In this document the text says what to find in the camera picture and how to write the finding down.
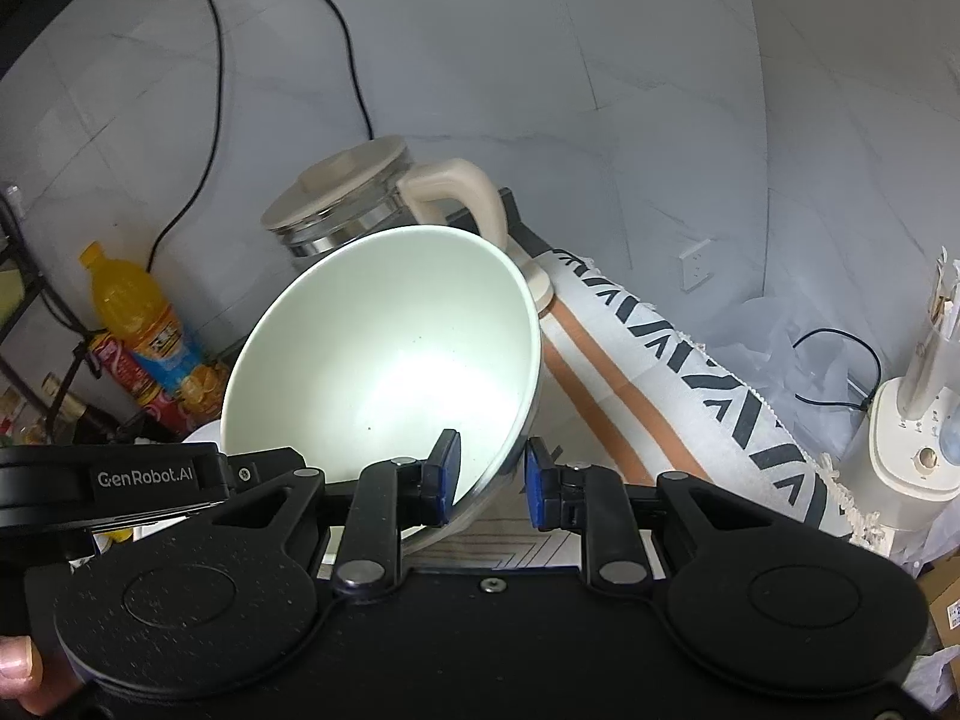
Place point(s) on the white wall socket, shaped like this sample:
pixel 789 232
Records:
pixel 695 264

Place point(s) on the orange juice bottle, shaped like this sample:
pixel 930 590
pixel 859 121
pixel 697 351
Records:
pixel 150 315

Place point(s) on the person's left hand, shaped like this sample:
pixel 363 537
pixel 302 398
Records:
pixel 16 667

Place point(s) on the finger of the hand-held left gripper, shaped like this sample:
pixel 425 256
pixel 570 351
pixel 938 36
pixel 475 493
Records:
pixel 262 463

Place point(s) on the black metal rack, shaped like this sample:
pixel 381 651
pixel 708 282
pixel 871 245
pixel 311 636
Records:
pixel 22 277

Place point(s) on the cardboard box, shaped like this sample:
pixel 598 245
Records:
pixel 943 600

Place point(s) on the patterned table mat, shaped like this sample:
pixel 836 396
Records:
pixel 637 405

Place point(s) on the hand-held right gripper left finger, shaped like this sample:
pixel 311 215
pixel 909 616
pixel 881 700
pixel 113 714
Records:
pixel 448 469

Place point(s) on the cream kettle base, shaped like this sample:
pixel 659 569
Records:
pixel 536 281

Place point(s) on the dark glass bottle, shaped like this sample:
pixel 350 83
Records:
pixel 86 420

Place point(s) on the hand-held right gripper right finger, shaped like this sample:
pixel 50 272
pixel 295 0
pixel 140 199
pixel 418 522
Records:
pixel 535 486

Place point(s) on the pale green bowl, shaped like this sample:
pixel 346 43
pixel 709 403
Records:
pixel 375 360

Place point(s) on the white plastic bag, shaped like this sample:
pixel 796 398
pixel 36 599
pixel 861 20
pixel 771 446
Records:
pixel 765 345

